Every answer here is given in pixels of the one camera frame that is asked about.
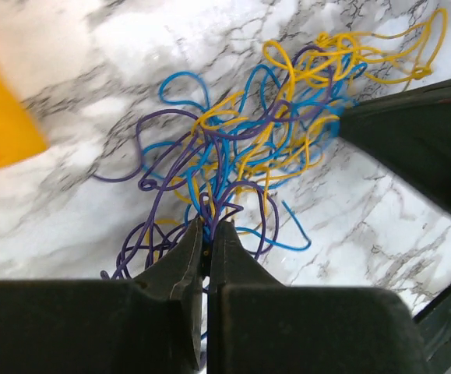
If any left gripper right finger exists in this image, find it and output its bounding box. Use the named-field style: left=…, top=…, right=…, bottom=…
left=208, top=222, right=428, bottom=373

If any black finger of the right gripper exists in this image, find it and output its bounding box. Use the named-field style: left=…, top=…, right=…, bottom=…
left=340, top=79, right=451, bottom=214

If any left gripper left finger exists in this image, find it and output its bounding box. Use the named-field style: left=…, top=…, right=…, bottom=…
left=0, top=220, right=203, bottom=373

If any yellow thin cable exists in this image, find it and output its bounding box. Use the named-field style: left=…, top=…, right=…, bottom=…
left=146, top=7, right=449, bottom=250

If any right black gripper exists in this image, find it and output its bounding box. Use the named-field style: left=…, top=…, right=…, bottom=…
left=414, top=285, right=451, bottom=362

